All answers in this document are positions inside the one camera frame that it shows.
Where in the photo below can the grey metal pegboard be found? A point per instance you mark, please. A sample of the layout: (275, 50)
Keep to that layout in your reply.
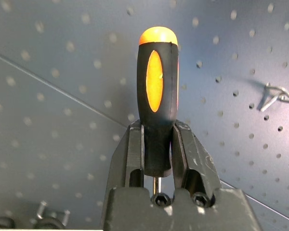
(62, 60)

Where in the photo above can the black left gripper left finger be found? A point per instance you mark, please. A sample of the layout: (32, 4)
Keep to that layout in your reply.
(132, 149)

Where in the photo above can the orange black screwdriver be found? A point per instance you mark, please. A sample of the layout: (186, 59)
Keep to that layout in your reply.
(156, 108)

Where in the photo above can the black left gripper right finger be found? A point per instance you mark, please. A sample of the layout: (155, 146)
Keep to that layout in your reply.
(190, 154)

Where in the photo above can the silver double-prong peg hook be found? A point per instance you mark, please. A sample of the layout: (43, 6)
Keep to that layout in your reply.
(41, 209)
(269, 101)

